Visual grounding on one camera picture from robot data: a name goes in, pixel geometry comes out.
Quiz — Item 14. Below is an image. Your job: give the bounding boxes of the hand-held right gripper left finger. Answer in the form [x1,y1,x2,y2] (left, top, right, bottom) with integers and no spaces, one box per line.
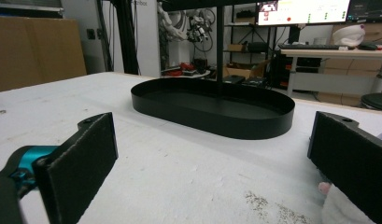
[34,112,119,224]

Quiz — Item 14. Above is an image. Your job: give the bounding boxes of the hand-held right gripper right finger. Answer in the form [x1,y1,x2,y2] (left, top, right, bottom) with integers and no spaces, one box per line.
[307,111,382,224]

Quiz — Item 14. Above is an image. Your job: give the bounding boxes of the white and black plush keychain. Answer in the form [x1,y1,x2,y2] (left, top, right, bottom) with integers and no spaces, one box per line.
[318,131,382,224]

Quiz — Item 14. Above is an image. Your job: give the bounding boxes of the black stand with oval tray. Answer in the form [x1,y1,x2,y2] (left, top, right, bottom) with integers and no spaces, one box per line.
[130,0,296,140]

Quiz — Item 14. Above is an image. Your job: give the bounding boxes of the black round stool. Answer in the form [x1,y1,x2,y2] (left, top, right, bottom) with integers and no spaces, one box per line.
[361,92,382,112]

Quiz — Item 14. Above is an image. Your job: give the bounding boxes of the light wooden desk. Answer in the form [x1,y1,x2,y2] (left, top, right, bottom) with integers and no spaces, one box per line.
[280,48,382,97]

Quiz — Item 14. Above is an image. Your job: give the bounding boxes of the black computer tower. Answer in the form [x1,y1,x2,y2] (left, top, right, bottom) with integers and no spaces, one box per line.
[272,50,294,91]

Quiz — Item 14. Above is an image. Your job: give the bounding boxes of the black computer mouse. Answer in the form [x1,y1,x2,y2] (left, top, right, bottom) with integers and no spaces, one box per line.
[358,42,379,51]

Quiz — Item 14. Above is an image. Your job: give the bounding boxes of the black keyboard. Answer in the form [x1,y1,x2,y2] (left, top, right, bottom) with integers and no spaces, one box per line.
[277,43,341,51]

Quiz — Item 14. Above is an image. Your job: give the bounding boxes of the brown cardboard sheet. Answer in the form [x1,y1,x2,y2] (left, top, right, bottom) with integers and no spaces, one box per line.
[0,16,88,93]

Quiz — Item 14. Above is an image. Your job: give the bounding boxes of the dark flat device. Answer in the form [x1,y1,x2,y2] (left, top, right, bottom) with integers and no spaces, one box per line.
[241,77,268,89]

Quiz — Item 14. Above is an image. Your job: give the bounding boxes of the white cap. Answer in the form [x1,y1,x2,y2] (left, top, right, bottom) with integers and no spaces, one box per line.
[332,23,366,48]

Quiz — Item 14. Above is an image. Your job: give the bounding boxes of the open cardboard box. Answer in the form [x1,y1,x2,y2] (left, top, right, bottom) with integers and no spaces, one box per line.
[224,60,271,79]

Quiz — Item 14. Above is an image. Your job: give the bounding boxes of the red tools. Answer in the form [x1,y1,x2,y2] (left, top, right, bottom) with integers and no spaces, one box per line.
[163,62,199,77]

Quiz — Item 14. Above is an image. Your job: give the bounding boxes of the black bag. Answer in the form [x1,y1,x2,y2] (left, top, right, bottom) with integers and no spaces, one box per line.
[248,41,270,53]

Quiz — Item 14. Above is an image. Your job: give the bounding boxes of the dark computer monitor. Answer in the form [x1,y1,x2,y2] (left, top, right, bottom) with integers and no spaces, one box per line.
[347,0,382,23]

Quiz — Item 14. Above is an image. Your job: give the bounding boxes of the lit computer monitor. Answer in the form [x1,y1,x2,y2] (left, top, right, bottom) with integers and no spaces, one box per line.
[256,0,351,26]

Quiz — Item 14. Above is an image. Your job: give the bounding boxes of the black metal shelf rack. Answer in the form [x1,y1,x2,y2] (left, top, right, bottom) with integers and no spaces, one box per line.
[229,3,278,73]

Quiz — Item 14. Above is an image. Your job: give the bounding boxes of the black metal frame post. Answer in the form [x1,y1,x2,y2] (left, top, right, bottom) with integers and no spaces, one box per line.
[112,0,140,76]

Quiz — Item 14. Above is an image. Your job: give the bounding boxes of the white robot with cables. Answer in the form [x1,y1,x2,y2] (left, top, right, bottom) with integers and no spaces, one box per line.
[157,1,216,52]

